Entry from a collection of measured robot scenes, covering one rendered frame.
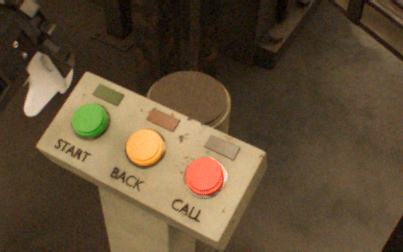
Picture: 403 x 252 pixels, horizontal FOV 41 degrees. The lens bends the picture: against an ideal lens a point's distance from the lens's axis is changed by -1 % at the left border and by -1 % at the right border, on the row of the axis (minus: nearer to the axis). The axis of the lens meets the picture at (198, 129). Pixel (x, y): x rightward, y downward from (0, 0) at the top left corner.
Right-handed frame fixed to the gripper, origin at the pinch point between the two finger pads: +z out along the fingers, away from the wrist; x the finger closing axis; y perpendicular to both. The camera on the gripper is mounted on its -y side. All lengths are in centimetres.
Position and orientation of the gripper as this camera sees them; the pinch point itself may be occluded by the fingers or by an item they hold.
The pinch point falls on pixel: (59, 77)
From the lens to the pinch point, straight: 54.1
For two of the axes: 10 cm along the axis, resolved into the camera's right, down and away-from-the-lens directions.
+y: -4.6, 8.4, -2.9
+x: 8.7, 3.8, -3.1
